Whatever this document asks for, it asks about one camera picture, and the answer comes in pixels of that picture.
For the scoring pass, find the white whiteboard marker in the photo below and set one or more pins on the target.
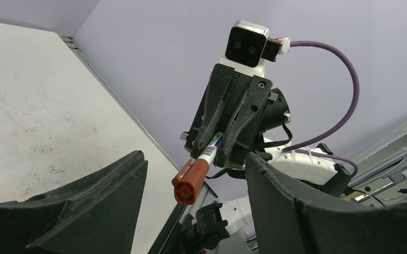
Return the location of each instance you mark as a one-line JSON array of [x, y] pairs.
[[209, 152]]

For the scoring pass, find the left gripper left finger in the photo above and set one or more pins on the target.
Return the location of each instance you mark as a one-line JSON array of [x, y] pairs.
[[97, 213]]

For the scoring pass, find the red marker cap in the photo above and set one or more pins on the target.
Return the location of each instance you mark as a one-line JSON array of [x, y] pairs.
[[189, 180]]

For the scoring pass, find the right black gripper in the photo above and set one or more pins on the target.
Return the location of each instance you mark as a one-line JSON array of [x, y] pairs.
[[242, 108]]

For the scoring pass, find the front aluminium rail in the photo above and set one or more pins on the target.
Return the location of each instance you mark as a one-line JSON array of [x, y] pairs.
[[382, 174]]

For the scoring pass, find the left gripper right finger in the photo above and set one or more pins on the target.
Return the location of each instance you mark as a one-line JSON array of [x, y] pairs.
[[293, 217]]

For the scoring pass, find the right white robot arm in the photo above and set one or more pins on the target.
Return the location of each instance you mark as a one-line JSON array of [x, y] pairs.
[[318, 167]]

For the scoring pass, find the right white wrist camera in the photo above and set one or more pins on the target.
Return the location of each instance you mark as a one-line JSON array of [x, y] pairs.
[[250, 46]]

